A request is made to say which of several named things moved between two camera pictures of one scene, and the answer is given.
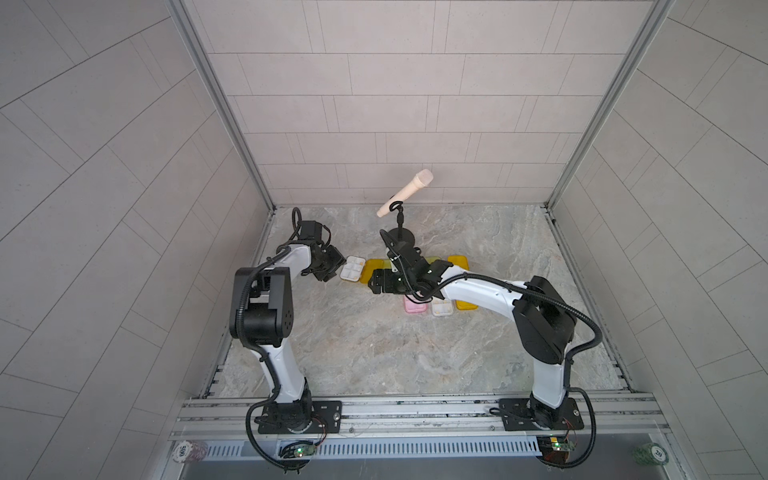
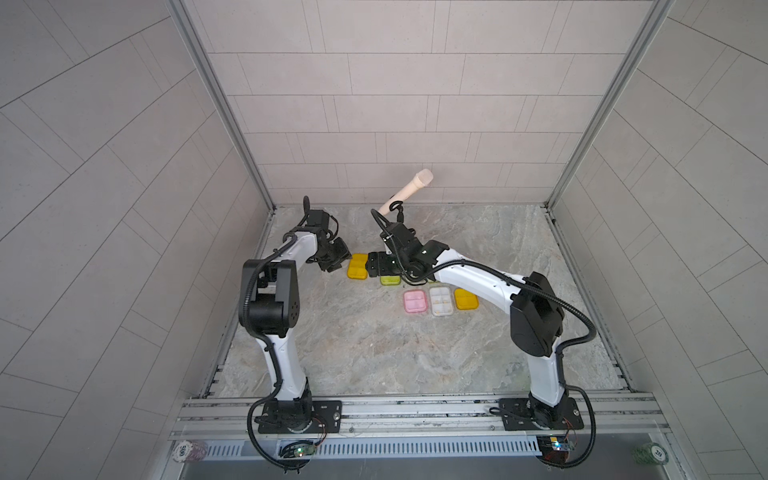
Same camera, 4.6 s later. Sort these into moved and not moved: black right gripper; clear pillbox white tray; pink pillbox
Moved: black right gripper
Not moved: pink pillbox; clear pillbox white tray
